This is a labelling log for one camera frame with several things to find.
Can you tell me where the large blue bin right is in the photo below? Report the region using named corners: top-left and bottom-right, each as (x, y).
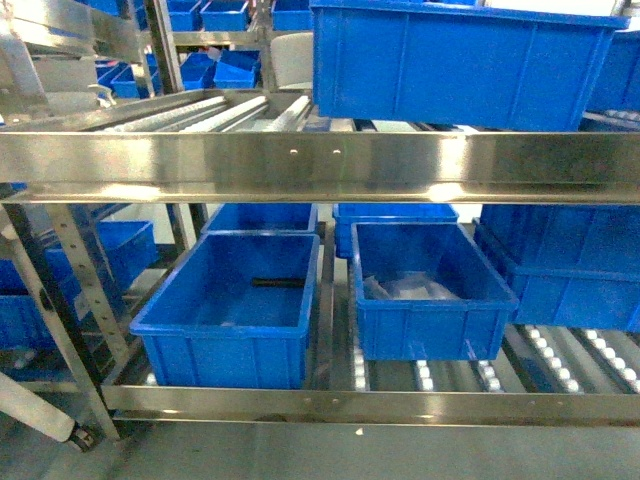
top-left (310, 1), bottom-right (629, 132)

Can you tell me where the steel front rail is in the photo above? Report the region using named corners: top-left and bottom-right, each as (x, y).
top-left (1, 132), bottom-right (639, 204)

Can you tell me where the blue bin with plastic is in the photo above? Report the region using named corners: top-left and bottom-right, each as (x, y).
top-left (351, 223), bottom-right (518, 361)

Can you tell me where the blue bin with black item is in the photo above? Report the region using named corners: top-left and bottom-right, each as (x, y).
top-left (130, 232), bottom-right (320, 390)

